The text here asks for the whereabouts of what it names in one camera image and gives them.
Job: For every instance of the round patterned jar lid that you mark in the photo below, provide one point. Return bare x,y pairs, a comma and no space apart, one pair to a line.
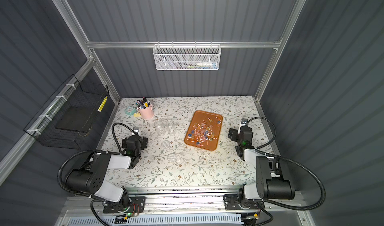
165,144

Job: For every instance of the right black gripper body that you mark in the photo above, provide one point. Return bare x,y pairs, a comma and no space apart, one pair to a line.
233,134

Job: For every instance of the pink pen cup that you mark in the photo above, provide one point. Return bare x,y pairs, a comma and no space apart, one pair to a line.
147,113

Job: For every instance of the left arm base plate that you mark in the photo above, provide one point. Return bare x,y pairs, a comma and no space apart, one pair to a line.
133,205

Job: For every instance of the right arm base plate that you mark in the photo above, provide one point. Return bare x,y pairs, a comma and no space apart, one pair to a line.
234,202

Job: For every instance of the brown wooden tray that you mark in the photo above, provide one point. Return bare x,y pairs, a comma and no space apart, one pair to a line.
204,130

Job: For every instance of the black wire wall basket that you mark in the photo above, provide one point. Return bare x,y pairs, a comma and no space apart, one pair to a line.
68,119

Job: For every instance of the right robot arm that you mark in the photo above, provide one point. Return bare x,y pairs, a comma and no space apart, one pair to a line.
273,180

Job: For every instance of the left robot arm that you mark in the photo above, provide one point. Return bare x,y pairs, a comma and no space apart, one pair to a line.
84,173

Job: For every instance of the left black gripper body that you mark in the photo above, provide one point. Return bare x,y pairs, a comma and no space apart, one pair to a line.
141,140

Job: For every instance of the pile of lollipop candies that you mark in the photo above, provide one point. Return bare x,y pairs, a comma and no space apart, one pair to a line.
201,133

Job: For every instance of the white marker in basket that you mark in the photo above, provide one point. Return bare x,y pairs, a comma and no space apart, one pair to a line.
209,65

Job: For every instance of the small green alarm clock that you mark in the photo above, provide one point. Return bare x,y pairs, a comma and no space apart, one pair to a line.
130,111

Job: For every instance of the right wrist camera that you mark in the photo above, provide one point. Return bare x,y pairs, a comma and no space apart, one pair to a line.
242,123

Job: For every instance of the pens in pink cup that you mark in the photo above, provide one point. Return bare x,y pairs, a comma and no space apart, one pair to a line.
143,103

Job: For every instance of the white mesh wall basket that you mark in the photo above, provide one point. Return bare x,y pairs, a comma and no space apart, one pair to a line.
185,56

